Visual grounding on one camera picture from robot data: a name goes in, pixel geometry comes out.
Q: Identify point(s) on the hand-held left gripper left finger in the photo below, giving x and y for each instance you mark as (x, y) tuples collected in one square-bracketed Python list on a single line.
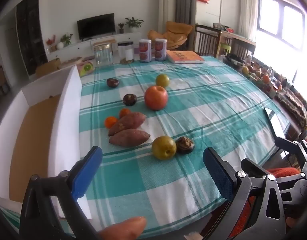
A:
[(87, 172)]

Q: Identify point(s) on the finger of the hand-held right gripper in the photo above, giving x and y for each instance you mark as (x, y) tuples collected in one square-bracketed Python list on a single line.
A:
[(291, 145), (254, 167)]

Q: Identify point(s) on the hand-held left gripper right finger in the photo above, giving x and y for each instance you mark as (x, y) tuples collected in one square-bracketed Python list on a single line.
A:
[(219, 175)]

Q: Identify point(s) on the red apple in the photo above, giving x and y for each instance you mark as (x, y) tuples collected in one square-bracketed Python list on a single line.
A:
[(156, 98)]

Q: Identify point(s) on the person's left hand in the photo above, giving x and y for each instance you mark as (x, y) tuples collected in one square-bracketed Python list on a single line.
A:
[(123, 227)]

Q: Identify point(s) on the orange woven cushion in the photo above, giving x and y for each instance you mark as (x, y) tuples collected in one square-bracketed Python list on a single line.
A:
[(284, 171)]

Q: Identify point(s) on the black smartphone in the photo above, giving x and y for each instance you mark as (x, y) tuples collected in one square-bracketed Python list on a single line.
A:
[(275, 122)]

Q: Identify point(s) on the patterned woven cloth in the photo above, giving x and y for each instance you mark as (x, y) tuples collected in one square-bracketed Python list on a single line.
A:
[(293, 107)]

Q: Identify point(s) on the dark brown mushroom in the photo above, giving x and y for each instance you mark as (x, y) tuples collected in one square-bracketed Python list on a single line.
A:
[(184, 145)]

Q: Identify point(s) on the teal checked tablecloth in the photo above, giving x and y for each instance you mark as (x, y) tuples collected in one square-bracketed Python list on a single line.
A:
[(168, 180)]

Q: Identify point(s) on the purple sweet potato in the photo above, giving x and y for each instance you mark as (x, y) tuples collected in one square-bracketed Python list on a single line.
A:
[(128, 123), (129, 138)]

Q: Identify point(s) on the small orange tangerine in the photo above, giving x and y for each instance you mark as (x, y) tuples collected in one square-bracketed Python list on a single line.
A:
[(110, 122), (124, 112)]

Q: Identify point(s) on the white cardboard box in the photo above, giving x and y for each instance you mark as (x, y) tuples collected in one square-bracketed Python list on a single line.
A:
[(68, 120)]

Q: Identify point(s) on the yellow-green plum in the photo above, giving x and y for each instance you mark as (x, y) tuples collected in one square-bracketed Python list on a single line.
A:
[(162, 80), (164, 147)]

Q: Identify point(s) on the orange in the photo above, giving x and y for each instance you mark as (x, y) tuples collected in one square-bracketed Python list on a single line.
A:
[(266, 79)]

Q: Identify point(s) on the dark purple mangosteen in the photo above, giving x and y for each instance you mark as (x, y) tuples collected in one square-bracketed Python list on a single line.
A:
[(112, 82), (130, 99)]

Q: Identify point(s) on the yellow lemon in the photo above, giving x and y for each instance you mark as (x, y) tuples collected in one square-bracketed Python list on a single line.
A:
[(245, 70)]

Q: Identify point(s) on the kiwi print box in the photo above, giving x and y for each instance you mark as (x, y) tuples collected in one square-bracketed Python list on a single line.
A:
[(85, 68)]

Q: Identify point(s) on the glass jar with gold lid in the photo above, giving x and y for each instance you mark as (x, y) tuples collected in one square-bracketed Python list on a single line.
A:
[(103, 56)]

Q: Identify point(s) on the green stool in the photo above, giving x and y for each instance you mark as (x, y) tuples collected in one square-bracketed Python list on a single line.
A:
[(224, 48)]

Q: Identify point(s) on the window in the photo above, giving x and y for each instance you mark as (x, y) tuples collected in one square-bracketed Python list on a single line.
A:
[(281, 22)]

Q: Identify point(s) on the orange book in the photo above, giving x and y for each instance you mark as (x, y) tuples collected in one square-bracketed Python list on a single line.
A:
[(184, 57)]

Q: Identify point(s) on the white tv cabinet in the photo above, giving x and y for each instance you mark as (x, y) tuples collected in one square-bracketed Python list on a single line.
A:
[(78, 47)]

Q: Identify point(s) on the jar with black lid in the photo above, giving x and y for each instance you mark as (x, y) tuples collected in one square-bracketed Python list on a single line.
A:
[(126, 52)]

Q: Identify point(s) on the red label tin can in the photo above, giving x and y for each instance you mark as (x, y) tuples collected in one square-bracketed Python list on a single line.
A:
[(160, 50), (145, 51)]

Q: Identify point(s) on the leafy plant in vase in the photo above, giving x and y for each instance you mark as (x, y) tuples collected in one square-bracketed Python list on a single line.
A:
[(66, 39)]

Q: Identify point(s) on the red flower decoration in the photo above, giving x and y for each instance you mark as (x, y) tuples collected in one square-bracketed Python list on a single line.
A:
[(50, 42)]

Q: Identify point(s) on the white curtain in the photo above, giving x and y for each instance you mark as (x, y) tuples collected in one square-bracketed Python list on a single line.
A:
[(248, 10)]

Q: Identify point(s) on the black television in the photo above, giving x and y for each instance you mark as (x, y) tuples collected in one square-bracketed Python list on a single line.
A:
[(96, 26)]

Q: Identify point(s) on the orange beanbag chair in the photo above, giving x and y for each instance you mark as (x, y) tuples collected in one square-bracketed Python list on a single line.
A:
[(173, 35)]

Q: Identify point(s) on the small potted plant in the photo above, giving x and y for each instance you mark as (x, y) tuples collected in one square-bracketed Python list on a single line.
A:
[(121, 27)]

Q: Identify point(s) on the dark display cabinet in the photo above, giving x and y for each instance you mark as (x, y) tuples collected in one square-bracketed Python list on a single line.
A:
[(31, 32)]

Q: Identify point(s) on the green potted plant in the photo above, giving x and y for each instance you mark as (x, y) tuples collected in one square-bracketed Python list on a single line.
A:
[(134, 23)]

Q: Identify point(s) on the white standing air conditioner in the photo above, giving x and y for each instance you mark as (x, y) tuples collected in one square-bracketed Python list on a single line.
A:
[(166, 7)]

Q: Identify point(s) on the grey curtain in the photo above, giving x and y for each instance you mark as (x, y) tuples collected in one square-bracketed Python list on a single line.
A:
[(184, 2)]

